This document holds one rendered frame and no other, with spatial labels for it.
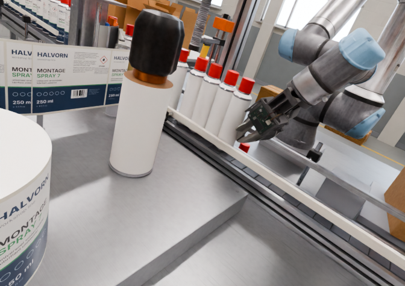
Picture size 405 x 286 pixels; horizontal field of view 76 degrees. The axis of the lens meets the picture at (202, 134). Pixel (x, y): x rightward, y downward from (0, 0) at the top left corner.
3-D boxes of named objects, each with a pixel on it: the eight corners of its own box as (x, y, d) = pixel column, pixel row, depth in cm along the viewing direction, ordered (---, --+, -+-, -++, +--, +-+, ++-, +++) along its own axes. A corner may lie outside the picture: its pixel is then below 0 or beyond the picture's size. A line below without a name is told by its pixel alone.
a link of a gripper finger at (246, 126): (221, 133, 67) (246, 113, 61) (233, 130, 71) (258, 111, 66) (227, 143, 66) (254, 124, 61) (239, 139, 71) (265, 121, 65)
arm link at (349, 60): (391, 59, 49) (386, 55, 43) (337, 95, 56) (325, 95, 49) (365, 29, 51) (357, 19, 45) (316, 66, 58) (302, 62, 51)
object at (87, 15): (64, 68, 91) (69, -12, 81) (99, 69, 101) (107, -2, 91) (84, 83, 85) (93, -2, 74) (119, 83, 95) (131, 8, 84)
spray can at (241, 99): (210, 145, 72) (235, 74, 64) (220, 141, 76) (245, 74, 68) (225, 155, 70) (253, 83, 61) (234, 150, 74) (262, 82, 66)
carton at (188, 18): (131, 40, 233) (138, -6, 217) (168, 44, 274) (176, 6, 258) (164, 55, 215) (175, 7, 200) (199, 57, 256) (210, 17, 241)
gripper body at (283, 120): (241, 111, 60) (283, 78, 53) (258, 108, 67) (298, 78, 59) (259, 139, 58) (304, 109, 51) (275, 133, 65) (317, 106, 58)
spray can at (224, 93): (198, 135, 76) (220, 67, 67) (211, 133, 80) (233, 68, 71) (209, 144, 73) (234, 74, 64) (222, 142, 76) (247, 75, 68)
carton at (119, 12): (84, 16, 274) (87, -24, 259) (119, 22, 310) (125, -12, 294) (108, 27, 254) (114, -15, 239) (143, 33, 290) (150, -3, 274)
